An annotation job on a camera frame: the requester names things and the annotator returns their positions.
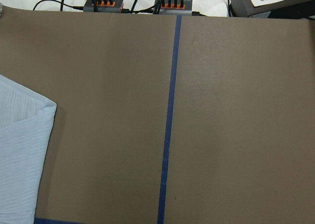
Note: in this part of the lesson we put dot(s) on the brown paper table cover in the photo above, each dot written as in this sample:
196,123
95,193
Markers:
170,119

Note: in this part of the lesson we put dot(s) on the left orange usb hub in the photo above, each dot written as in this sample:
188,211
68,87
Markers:
115,7

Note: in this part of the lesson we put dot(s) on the orange usb hub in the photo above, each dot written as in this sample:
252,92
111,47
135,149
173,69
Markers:
182,7
115,7

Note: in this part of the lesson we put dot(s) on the light blue button shirt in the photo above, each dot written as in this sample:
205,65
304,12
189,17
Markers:
26,121

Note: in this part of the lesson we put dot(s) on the right orange usb hub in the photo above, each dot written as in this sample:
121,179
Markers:
182,7

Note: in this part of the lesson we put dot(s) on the dark box with label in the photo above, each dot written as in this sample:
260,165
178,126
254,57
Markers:
277,9

